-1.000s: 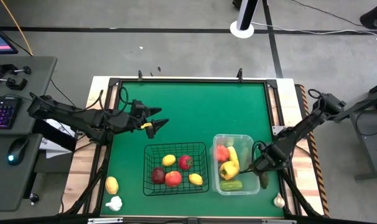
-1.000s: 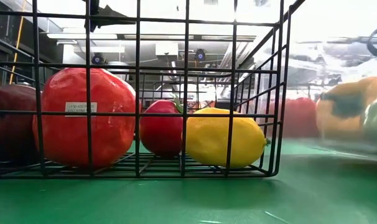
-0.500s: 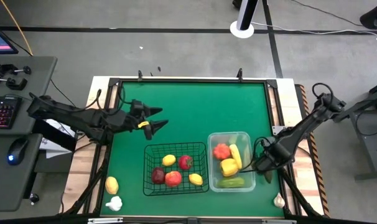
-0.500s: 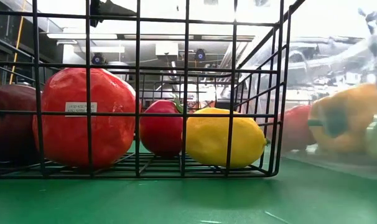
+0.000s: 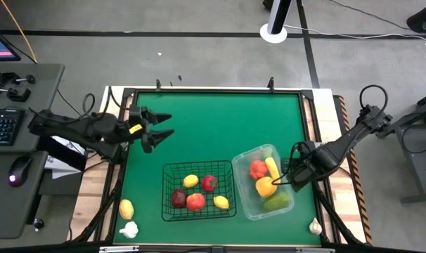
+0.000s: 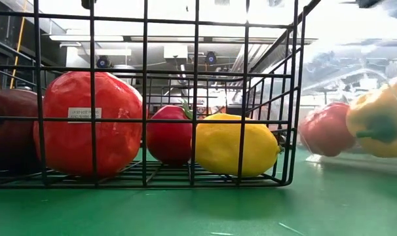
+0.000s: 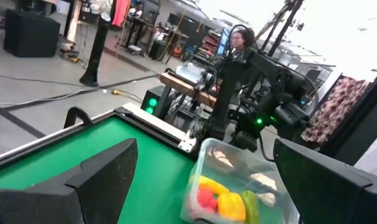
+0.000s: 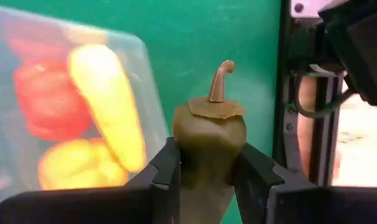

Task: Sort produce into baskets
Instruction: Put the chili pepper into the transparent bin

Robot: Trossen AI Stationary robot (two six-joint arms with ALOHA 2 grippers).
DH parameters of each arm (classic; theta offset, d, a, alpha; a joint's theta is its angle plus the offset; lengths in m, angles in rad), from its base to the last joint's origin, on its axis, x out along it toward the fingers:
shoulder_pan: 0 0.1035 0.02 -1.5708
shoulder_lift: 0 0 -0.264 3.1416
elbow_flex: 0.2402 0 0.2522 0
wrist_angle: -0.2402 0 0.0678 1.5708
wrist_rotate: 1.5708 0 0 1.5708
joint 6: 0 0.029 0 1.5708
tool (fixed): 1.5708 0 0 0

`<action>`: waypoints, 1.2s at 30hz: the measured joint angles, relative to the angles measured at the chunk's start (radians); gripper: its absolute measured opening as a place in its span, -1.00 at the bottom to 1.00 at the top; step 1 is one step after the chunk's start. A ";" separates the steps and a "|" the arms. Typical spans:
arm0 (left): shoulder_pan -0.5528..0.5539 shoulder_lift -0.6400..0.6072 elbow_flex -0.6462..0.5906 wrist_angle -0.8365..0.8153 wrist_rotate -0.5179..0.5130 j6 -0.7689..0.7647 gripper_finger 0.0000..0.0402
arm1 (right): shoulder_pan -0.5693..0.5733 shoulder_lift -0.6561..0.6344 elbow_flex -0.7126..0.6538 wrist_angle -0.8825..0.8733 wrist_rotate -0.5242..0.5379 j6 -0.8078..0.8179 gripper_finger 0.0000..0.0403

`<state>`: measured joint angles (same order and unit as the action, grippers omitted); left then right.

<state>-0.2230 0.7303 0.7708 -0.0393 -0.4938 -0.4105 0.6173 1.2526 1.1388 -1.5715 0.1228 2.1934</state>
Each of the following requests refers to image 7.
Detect floral patterned cloth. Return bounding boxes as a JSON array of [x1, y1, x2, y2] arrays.
[[300, 76, 371, 146]]

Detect white garlic bulb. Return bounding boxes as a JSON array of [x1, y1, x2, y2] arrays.
[[258, 192, 277, 208]]

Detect wooden workbench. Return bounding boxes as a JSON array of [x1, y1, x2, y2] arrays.
[[159, 72, 217, 108]]

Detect green table mat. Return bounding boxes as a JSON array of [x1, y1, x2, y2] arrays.
[[0, 116, 202, 224]]

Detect red round tomato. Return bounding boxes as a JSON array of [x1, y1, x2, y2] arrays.
[[196, 186, 219, 214]]

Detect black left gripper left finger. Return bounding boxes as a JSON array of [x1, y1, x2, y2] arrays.
[[0, 138, 139, 224]]

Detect black box with green lights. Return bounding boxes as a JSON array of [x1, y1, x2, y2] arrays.
[[141, 85, 177, 121]]

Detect light green cucumber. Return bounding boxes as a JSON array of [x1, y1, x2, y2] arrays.
[[240, 189, 261, 224]]

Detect black board panel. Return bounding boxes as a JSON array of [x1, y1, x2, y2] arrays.
[[319, 67, 377, 166]]

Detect large black box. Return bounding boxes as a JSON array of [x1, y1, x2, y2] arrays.
[[3, 8, 61, 58]]

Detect yellow bell pepper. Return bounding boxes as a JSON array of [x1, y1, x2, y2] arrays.
[[217, 191, 247, 222]]

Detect black floor tape strip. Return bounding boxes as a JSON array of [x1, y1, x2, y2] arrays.
[[0, 101, 47, 139], [96, 73, 161, 91]]

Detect black table frame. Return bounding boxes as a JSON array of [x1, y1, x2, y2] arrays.
[[0, 104, 198, 175]]

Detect clear plastic container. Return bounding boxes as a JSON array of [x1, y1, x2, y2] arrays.
[[179, 138, 301, 224]]

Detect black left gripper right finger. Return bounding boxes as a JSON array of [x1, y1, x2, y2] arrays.
[[273, 138, 377, 224]]

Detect white floor cable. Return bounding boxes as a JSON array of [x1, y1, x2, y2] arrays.
[[0, 88, 142, 108]]

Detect computer monitor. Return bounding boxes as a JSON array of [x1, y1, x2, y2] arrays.
[[215, 27, 231, 57]]

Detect black table clamp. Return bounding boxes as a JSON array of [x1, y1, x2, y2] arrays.
[[63, 106, 93, 129]]

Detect red hanging cloth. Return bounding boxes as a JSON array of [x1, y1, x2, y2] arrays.
[[111, 0, 132, 27]]

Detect person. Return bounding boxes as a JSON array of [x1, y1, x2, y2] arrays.
[[228, 27, 259, 63], [128, 1, 144, 19]]

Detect black rig post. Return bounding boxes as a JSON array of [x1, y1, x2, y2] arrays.
[[256, 0, 304, 58]]

